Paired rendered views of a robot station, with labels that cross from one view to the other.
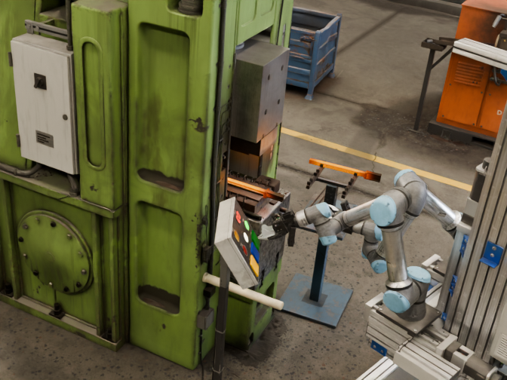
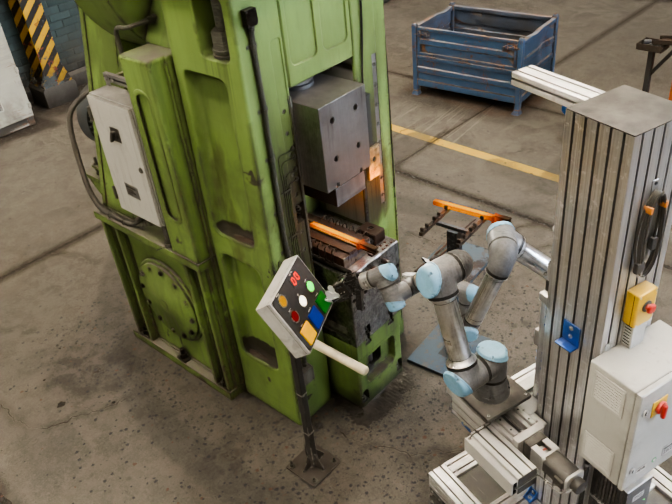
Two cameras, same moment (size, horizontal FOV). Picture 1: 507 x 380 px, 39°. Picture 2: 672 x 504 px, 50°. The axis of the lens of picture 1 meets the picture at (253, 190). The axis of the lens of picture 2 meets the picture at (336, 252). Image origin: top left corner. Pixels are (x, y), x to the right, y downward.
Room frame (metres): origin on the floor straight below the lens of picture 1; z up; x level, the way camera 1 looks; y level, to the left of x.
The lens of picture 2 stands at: (0.62, -0.97, 2.95)
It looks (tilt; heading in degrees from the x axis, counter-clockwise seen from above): 35 degrees down; 21
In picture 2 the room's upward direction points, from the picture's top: 7 degrees counter-clockwise
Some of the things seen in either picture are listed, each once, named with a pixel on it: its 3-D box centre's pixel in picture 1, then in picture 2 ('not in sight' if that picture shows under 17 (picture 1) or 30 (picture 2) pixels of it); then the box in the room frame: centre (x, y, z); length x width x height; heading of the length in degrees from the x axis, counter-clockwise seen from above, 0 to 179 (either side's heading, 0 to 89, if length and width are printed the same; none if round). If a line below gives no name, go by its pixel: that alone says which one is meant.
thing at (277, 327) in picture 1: (256, 339); (376, 395); (3.25, -0.10, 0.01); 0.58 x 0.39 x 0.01; 156
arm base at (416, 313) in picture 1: (411, 302); (491, 381); (2.65, -0.77, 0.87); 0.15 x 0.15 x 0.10
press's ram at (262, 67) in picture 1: (239, 82); (317, 124); (3.40, 0.12, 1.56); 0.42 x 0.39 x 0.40; 66
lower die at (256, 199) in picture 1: (228, 189); (325, 239); (3.36, 0.14, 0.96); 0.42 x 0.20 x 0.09; 66
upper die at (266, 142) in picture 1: (232, 130); (317, 176); (3.36, 0.14, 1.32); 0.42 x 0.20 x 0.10; 66
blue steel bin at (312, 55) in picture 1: (275, 44); (482, 55); (7.49, -0.09, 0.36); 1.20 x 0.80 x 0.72; 69
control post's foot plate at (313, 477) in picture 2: not in sight; (312, 459); (2.73, 0.10, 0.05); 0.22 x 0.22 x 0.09; 66
